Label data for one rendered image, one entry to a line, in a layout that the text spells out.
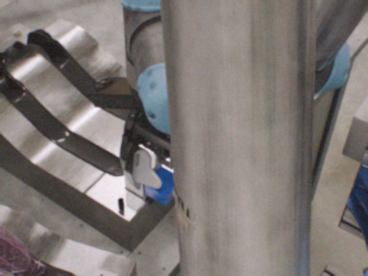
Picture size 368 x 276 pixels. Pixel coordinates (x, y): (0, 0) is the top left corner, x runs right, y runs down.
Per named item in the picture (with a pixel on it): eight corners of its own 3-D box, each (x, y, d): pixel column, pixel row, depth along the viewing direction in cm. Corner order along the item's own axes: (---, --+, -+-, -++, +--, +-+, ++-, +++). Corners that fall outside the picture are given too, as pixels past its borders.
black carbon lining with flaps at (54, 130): (175, 132, 110) (176, 93, 103) (115, 192, 101) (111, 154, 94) (29, 52, 123) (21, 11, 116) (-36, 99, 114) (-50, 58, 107)
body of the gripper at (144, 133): (169, 175, 86) (170, 113, 77) (120, 145, 89) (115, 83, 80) (202, 140, 90) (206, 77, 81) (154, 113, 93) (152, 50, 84)
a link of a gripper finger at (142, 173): (151, 214, 92) (159, 166, 86) (118, 194, 94) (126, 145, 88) (164, 203, 94) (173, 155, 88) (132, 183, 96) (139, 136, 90)
